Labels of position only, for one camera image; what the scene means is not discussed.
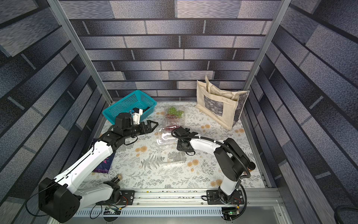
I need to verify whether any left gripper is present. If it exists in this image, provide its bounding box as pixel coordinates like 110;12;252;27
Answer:
123;120;159;140

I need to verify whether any clear clamshell container back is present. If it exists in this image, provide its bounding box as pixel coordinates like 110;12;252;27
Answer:
160;149;186;165

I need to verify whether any red grape bunch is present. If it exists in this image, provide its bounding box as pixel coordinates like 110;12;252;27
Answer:
162;126;177;132
166;114;182;119

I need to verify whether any teal plastic basket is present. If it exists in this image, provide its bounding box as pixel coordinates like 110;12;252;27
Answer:
102;90;157;125

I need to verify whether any clear clamshell container front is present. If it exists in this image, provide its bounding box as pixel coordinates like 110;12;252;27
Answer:
164;105;186;124

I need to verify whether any green grape bunch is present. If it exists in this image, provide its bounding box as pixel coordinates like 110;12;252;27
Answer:
167;106;184;116

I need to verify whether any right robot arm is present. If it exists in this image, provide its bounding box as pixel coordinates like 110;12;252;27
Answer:
171;127;256;204

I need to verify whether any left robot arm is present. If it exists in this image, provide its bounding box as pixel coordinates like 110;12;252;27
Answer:
38;113;158;223

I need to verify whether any purple snack bag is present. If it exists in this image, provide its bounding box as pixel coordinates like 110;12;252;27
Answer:
90;138;114;174

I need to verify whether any beige canvas tote bag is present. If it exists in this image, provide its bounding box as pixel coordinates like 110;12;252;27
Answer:
196;77;250;131

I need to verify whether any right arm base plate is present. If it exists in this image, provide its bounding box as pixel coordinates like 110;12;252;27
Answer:
206;189;245;205

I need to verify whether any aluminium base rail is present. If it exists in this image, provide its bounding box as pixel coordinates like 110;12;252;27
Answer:
47;188;293;224

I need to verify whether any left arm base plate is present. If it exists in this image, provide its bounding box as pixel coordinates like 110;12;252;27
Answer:
96;190;135;206

